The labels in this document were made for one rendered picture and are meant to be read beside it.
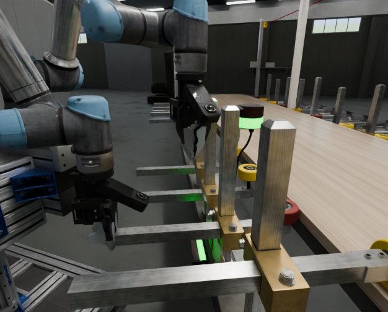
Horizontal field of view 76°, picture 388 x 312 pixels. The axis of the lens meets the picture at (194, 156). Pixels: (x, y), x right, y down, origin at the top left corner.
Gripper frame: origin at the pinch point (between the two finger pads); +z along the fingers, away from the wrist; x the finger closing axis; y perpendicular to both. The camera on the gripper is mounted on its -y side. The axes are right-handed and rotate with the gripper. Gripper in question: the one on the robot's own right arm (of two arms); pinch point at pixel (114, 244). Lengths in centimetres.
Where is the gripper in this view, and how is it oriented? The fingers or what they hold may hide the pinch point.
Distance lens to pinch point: 67.6
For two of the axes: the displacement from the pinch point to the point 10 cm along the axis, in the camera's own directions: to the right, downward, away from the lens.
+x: 1.1, 3.3, -9.4
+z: -0.1, 9.4, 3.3
